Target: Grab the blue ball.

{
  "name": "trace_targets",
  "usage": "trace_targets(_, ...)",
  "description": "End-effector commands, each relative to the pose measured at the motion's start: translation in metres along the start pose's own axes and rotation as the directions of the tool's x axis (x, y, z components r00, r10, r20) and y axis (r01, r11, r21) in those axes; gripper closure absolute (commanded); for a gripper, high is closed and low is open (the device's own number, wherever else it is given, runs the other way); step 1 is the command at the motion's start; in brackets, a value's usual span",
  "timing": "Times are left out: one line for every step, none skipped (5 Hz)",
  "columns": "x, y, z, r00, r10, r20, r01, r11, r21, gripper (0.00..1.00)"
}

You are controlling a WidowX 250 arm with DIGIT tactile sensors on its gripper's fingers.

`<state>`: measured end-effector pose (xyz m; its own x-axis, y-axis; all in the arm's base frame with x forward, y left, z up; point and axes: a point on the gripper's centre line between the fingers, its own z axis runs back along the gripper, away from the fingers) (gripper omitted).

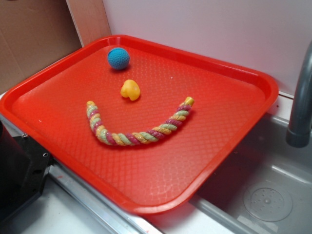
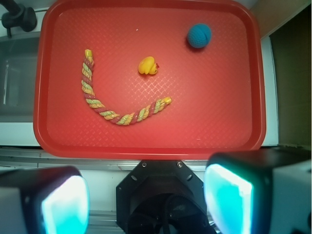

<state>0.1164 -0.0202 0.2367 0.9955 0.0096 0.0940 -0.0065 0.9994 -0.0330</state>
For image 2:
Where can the black clamp mount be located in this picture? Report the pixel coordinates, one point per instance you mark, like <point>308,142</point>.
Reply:
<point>18,15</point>

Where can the yellow rubber duck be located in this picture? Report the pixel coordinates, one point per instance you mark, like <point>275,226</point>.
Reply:
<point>148,66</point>

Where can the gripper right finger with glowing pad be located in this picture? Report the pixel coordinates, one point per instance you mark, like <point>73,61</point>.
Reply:
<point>267,191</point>

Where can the grey translucent bin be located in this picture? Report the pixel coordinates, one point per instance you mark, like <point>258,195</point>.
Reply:
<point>18,64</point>

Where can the red plastic tray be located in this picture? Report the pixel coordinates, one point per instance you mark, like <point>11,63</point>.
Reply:
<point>91,101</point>

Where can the blue textured ball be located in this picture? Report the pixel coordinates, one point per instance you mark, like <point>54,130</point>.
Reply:
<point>199,35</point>

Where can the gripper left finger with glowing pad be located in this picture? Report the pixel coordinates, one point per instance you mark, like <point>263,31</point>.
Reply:
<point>44,201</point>

